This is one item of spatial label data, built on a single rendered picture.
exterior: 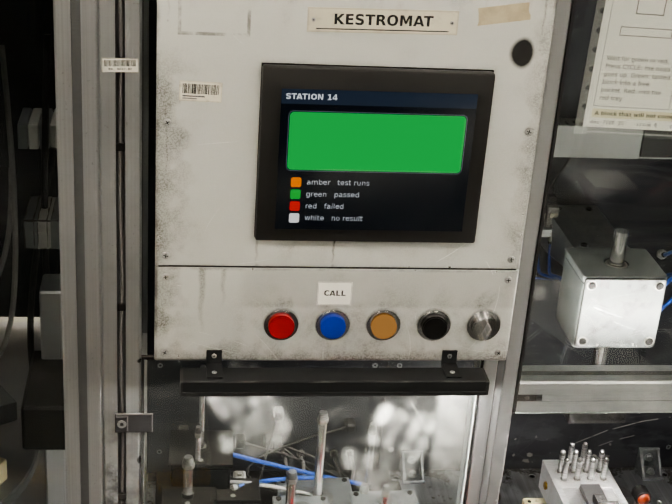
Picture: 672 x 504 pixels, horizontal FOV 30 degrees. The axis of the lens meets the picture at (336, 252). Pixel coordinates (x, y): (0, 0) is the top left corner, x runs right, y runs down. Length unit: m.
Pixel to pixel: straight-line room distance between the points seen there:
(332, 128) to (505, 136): 0.20
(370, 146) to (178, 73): 0.22
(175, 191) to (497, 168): 0.36
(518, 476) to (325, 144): 0.96
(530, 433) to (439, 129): 0.89
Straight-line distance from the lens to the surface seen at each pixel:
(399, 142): 1.36
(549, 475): 1.91
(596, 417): 1.84
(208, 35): 1.32
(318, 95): 1.33
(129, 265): 1.43
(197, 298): 1.43
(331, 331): 1.45
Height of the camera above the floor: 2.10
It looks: 25 degrees down
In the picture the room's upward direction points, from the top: 4 degrees clockwise
